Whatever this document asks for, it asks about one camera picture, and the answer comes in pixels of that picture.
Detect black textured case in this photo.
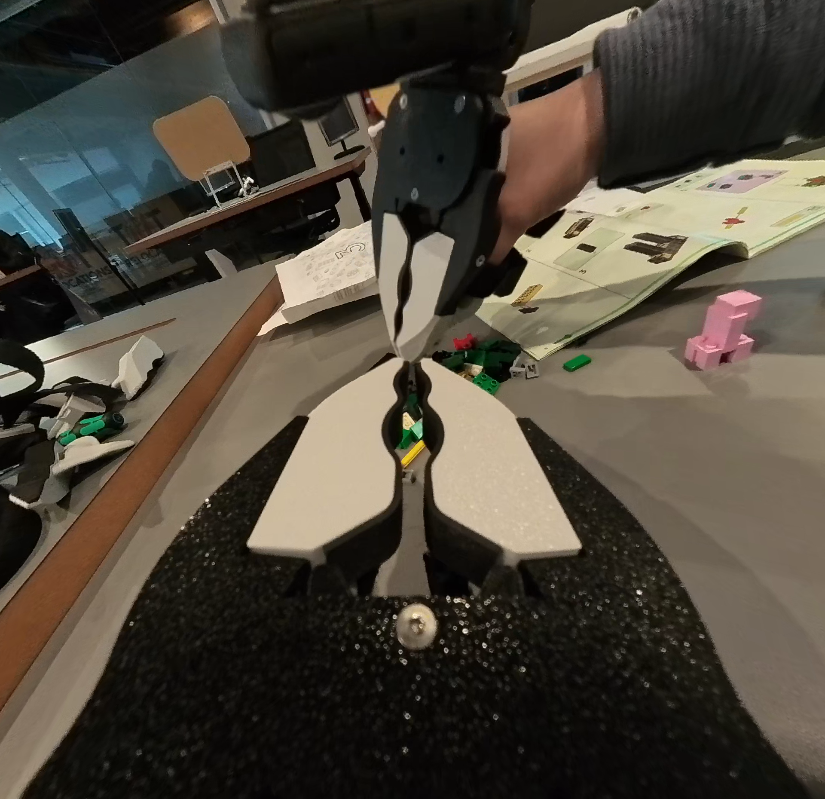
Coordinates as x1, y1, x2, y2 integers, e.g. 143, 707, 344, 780
0, 499, 46, 590

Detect pile of small toy bricks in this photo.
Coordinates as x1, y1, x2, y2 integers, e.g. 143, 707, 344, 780
400, 335, 542, 452

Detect black office chair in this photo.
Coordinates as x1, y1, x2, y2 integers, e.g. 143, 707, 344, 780
248, 121, 342, 245

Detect person's right hand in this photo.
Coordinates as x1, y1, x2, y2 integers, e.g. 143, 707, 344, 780
491, 70, 607, 245

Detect green and black tool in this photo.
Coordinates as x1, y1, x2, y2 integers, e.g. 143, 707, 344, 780
57, 412, 125, 447

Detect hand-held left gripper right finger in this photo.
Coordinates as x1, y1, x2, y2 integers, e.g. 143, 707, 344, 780
412, 358, 583, 597

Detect pink brick pig figure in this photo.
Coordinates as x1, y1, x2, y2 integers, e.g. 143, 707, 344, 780
683, 290, 764, 371

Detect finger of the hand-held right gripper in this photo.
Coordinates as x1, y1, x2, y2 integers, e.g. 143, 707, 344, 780
394, 230, 456, 359
374, 209, 413, 355

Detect wooden top office desk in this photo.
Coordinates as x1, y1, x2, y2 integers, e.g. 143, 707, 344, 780
122, 147, 375, 284

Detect pale green instruction booklet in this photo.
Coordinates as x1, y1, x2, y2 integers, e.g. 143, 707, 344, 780
480, 159, 825, 361

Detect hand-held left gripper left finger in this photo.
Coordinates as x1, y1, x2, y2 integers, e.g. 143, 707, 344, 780
247, 357, 413, 597

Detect small wooden board on stand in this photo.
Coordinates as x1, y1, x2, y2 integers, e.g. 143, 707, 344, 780
152, 95, 252, 203

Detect white and black plastic part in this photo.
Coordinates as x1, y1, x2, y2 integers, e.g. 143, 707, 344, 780
111, 335, 165, 401

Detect grey desk with wooden edge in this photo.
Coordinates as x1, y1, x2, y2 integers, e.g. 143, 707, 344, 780
0, 277, 284, 710

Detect white printed paper bag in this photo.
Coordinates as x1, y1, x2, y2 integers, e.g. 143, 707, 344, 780
259, 222, 381, 337

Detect black straps with white parts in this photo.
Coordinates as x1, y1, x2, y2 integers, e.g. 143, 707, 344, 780
0, 338, 136, 510

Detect small black monitor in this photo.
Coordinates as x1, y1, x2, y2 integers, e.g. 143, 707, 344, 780
319, 98, 365, 162

